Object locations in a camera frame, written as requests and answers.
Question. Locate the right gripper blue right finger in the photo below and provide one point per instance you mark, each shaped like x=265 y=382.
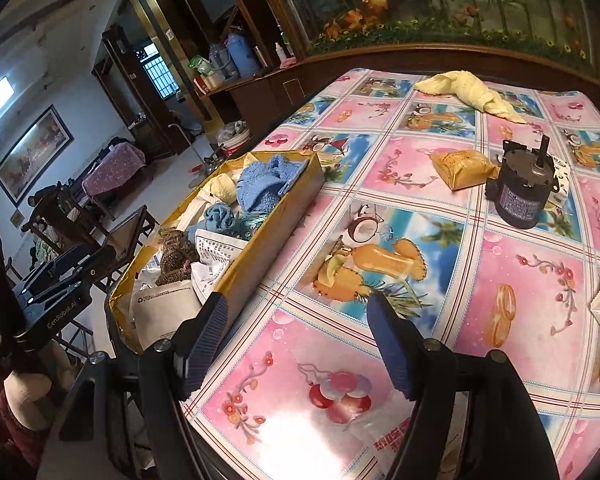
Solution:
x=399 y=344

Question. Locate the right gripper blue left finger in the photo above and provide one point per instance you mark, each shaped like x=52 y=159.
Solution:
x=195 y=344

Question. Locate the brown knitted plush toy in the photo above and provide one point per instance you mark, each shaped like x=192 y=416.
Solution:
x=178 y=255

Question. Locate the yellow cracker packet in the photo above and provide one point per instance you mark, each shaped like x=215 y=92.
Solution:
x=464 y=168

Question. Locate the green white packet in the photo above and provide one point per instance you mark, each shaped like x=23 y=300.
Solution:
x=157 y=311

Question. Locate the white text printed bag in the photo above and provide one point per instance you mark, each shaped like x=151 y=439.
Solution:
x=216 y=254

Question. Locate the teal tissue pack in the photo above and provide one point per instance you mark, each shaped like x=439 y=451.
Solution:
x=219 y=218

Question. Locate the white patterned tissue pack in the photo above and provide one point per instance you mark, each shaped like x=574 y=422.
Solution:
x=561 y=188

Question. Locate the yellow cardboard box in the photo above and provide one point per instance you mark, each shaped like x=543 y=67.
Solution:
x=242 y=278

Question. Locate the wooden chair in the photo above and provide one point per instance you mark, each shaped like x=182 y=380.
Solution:
x=126 y=237

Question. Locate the framed landscape painting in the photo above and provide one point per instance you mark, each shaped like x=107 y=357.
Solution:
x=34 y=151

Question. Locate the colourful patterned tablecloth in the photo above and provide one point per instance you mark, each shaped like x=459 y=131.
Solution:
x=299 y=391

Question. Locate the pink covered table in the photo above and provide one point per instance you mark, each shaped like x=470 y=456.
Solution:
x=119 y=165

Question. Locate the blue towel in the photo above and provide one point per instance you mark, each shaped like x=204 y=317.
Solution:
x=262 y=185

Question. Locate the black electric motor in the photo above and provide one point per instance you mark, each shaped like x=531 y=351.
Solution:
x=526 y=178

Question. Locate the white plastic bucket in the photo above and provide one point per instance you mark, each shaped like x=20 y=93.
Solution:
x=232 y=137

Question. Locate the dark wooden cabinet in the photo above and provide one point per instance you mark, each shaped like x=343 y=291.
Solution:
x=263 y=102

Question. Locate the yellow cloth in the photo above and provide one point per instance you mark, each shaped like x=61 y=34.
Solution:
x=472 y=91

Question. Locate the grey water jug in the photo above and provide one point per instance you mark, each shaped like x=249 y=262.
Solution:
x=221 y=60

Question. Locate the blue thermos jug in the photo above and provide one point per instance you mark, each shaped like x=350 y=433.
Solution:
x=242 y=55

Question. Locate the flower mural panel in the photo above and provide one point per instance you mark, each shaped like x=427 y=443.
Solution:
x=562 y=31

